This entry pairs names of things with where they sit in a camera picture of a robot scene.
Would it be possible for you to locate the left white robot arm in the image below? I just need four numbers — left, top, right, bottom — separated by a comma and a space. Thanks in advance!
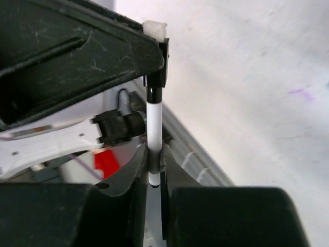
1, 1, 169, 185

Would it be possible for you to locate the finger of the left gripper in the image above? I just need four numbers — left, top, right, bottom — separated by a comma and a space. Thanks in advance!
1, 1, 165, 130

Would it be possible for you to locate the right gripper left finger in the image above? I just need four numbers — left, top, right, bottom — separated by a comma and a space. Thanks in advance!
1, 145, 148, 246

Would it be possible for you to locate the black cap marker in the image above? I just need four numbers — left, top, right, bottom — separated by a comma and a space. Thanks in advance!
146, 87, 162, 188

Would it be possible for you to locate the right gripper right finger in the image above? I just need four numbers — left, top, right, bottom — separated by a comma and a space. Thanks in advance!
160, 145, 309, 246

